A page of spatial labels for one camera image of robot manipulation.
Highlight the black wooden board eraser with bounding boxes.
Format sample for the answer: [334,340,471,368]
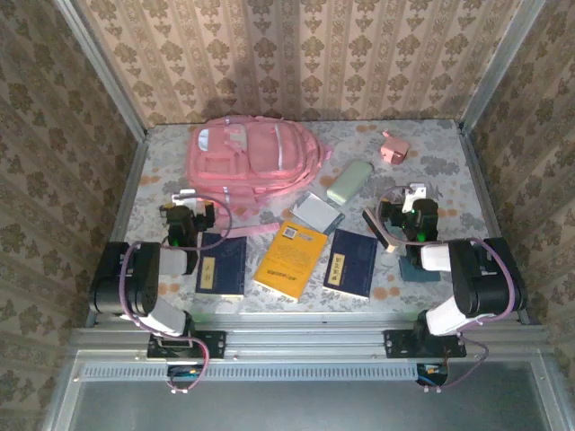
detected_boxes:
[361,207,400,254]

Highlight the pale green pencil case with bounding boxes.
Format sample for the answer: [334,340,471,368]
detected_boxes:
[325,160,375,208]

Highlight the small teal pad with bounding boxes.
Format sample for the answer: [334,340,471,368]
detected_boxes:
[397,253,444,284]

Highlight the navy blue hardcover book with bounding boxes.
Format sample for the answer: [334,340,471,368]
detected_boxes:
[194,231,249,301]
[322,227,379,301]

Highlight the small pink box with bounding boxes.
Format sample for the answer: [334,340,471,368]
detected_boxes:
[379,128,411,165]

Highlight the pink student backpack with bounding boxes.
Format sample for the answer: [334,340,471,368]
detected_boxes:
[185,114,334,236]

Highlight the grey white notebook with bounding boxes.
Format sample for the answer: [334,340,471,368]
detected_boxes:
[288,190,347,235]

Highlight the yellow paperback book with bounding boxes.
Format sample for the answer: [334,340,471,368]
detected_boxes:
[252,219,329,303]

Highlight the black controller board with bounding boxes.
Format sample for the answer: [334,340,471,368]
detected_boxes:
[165,364,202,388]
[415,363,450,388]

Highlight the grey metal panel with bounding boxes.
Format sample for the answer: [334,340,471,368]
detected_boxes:
[42,349,567,431]

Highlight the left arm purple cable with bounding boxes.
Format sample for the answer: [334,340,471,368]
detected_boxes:
[117,197,234,396]

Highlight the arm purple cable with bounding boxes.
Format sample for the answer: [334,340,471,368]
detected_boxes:
[376,184,518,395]
[117,197,234,396]

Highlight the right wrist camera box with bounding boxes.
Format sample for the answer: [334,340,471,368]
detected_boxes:
[402,182,427,212]

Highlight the aluminium side rail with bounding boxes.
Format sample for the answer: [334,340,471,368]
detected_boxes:
[457,125,540,327]
[84,129,152,328]

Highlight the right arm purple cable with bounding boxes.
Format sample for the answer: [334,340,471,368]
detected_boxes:
[376,184,518,395]

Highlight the aluminium corner post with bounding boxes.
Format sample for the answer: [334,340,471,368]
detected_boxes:
[53,0,149,141]
[458,0,539,136]

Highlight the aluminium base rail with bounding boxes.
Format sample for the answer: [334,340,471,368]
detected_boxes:
[69,312,552,360]

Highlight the slotted grey cable duct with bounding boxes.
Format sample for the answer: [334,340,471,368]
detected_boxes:
[80,362,420,383]

